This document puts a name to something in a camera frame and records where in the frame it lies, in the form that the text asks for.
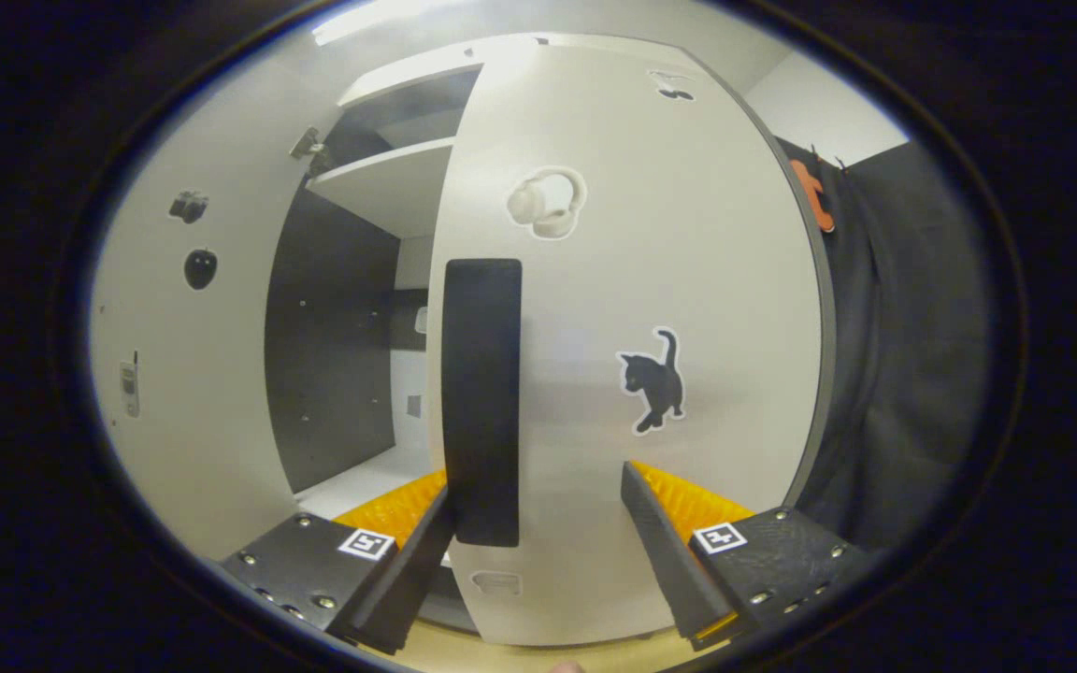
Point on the white door camera sticker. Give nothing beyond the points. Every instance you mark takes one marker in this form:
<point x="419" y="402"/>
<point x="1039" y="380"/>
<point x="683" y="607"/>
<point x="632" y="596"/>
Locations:
<point x="211" y="374"/>

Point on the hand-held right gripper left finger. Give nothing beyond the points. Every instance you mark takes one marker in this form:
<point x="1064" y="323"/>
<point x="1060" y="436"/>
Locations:
<point x="408" y="579"/>

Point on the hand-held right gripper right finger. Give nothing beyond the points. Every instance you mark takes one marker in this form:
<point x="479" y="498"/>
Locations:
<point x="665" y="551"/>

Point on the metal door hinge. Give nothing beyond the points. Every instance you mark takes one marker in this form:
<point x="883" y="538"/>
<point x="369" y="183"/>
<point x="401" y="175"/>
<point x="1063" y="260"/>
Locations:
<point x="307" y="150"/>

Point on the white cabinet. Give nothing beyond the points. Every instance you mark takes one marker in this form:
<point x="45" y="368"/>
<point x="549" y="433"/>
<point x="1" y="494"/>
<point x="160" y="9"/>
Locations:
<point x="333" y="327"/>

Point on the white door headphones sticker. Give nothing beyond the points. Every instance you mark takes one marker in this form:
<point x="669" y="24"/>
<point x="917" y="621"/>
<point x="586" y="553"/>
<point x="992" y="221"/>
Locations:
<point x="688" y="280"/>

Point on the black backdrop cloth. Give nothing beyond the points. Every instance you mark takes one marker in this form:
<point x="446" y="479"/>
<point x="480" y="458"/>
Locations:
<point x="912" y="355"/>

